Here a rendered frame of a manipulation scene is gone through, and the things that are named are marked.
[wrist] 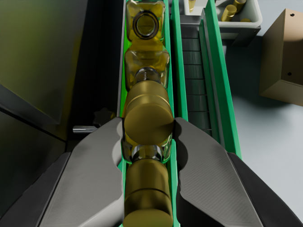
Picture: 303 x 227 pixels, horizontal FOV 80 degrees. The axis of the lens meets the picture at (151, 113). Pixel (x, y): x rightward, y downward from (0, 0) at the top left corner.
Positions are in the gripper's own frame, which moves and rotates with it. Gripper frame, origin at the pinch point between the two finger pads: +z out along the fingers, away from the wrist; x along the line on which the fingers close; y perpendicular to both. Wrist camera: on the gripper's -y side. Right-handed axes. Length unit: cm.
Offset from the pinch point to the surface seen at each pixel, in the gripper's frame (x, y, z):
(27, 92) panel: -12.0, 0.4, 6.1
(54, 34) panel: -12.0, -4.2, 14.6
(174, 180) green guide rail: 3.8, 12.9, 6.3
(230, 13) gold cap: 26, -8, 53
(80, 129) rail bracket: -9.9, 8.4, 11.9
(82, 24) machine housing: -15.1, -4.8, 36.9
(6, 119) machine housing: -15.0, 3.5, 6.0
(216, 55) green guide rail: 12.7, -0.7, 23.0
